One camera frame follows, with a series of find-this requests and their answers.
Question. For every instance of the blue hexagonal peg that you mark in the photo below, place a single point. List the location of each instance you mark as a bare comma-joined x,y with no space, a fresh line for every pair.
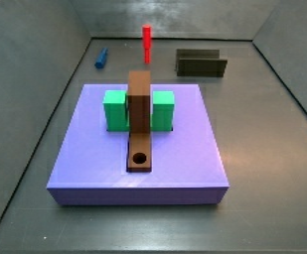
101,58

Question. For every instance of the black angle fixture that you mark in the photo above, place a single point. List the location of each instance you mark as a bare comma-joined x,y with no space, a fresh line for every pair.
200,63

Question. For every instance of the brown L-shaped holder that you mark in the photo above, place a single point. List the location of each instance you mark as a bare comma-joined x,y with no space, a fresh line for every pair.
138,114

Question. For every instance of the right green block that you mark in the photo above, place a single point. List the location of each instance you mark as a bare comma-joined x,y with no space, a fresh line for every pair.
162,111

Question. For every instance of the green block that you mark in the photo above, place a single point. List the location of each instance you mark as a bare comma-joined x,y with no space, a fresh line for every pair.
114,110
162,111

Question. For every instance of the left green block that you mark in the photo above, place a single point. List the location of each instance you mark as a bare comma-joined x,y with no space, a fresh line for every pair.
114,110

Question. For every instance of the purple base block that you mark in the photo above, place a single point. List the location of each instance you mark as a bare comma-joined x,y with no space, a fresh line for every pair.
98,172

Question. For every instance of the red hexagonal peg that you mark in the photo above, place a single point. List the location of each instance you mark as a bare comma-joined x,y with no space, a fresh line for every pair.
146,42

